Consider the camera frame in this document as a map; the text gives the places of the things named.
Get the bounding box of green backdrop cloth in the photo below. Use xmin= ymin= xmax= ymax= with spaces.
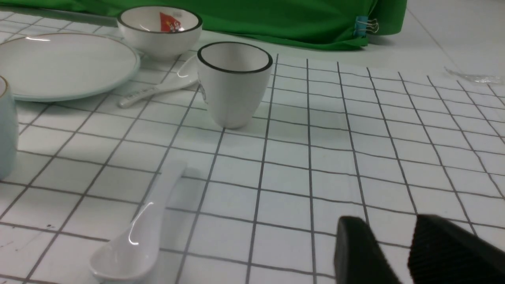
xmin=1 ymin=0 xmax=407 ymax=51

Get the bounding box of white bowl red picture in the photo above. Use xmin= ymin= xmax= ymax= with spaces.
xmin=116 ymin=6 xmax=203 ymax=61

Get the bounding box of white cup black rim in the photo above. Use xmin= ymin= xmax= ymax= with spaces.
xmin=196 ymin=41 xmax=274 ymax=129

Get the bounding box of pale blue plate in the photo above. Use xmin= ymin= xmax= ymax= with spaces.
xmin=0 ymin=33 xmax=141 ymax=102

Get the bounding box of clear plastic wrapper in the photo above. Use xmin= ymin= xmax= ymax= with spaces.
xmin=444 ymin=67 xmax=505 ymax=86

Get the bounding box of white grid tablecloth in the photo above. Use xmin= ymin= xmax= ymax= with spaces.
xmin=0 ymin=11 xmax=505 ymax=284

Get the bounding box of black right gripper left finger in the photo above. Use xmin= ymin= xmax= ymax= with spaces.
xmin=334 ymin=216 xmax=401 ymax=284

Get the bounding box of pale blue cup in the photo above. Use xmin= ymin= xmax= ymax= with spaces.
xmin=0 ymin=76 xmax=19 ymax=179

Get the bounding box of white patterned-handle spoon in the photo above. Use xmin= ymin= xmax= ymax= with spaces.
xmin=117 ymin=55 xmax=198 ymax=108

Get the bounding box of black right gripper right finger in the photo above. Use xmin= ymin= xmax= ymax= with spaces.
xmin=408 ymin=214 xmax=505 ymax=284

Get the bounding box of blue binder clip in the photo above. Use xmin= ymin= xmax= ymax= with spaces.
xmin=353 ymin=16 xmax=379 ymax=38

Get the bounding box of plain white ceramic spoon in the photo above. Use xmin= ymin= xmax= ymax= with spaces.
xmin=89 ymin=159 xmax=187 ymax=282

